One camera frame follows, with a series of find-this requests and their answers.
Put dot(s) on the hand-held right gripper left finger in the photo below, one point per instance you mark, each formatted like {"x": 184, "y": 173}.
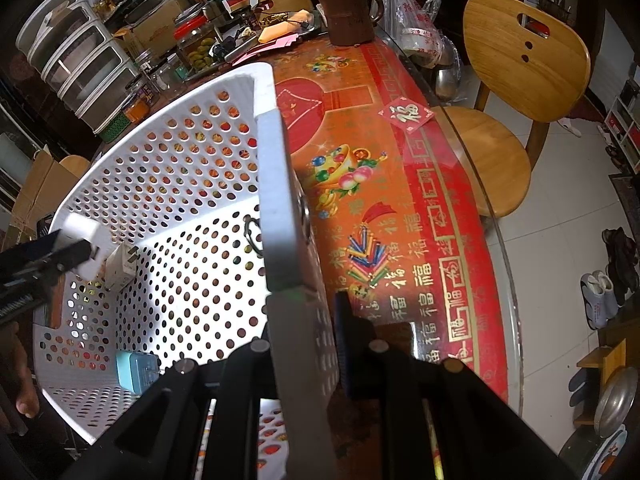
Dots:
{"x": 245, "y": 375}

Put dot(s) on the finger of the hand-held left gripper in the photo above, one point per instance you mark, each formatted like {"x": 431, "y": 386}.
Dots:
{"x": 70, "y": 252}

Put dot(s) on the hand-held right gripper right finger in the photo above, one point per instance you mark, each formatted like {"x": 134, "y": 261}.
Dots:
{"x": 342, "y": 350}

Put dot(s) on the white charger plug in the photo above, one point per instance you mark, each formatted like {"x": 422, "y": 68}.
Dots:
{"x": 82, "y": 227}

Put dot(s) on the white perforated plastic basket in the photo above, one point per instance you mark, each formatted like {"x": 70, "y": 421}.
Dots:
{"x": 150, "y": 280}

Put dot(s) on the person's left hand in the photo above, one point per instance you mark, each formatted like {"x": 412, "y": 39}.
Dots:
{"x": 26, "y": 390}

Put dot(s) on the cream power adapter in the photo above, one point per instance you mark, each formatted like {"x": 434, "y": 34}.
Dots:
{"x": 117, "y": 270}

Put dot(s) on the open cardboard box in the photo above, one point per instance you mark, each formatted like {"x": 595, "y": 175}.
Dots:
{"x": 35, "y": 185}

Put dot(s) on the light blue charger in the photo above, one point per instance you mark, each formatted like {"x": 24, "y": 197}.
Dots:
{"x": 131, "y": 372}

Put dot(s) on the green plastic basket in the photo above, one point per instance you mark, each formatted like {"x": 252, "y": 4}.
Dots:
{"x": 114, "y": 127}

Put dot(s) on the small jar orange contents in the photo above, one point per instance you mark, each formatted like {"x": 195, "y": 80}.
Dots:
{"x": 139, "y": 105}

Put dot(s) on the white stacked drawer organizer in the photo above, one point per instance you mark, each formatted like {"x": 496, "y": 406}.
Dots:
{"x": 75, "y": 60}

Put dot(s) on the clear glass jar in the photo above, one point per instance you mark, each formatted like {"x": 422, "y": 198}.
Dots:
{"x": 145, "y": 62}
{"x": 172, "y": 71}

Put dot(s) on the red printed tablecloth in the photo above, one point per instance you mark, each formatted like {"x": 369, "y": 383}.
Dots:
{"x": 360, "y": 125}

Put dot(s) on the glass jar of green olives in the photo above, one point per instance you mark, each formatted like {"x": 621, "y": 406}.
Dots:
{"x": 200, "y": 52}

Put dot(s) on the brown cardboard carton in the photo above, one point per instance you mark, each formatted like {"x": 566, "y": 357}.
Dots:
{"x": 157, "y": 27}

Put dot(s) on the red paper square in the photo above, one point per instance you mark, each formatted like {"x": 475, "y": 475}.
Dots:
{"x": 406, "y": 116}

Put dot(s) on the pair of dark slippers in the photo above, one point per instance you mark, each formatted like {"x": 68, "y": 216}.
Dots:
{"x": 582, "y": 387}

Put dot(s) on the small wooden stool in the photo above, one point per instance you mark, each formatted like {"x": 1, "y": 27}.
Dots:
{"x": 602, "y": 360}

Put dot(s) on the pair of white shoes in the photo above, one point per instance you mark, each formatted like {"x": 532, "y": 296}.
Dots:
{"x": 597, "y": 297}

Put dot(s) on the patterned enamel basin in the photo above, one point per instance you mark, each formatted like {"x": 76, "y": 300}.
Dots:
{"x": 600, "y": 455}

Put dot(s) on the round metal lid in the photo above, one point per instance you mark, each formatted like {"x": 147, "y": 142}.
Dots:
{"x": 617, "y": 400}

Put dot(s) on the pink paper sheet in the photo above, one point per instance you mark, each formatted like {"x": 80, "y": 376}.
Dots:
{"x": 265, "y": 49}

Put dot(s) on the pair of brown shoes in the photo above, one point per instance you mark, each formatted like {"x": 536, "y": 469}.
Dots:
{"x": 622, "y": 260}

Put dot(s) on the yellow packet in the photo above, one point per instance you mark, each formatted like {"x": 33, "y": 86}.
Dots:
{"x": 285, "y": 25}

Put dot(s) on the white slipper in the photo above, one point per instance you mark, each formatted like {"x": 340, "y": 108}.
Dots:
{"x": 570, "y": 128}

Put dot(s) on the white plastic bag red print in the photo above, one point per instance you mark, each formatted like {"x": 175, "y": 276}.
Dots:
{"x": 415, "y": 35}

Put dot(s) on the brown ceramic mug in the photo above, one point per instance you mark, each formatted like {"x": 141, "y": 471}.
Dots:
{"x": 347, "y": 17}

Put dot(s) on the white cubby shelf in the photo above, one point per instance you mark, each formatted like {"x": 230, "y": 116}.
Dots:
{"x": 625, "y": 125}

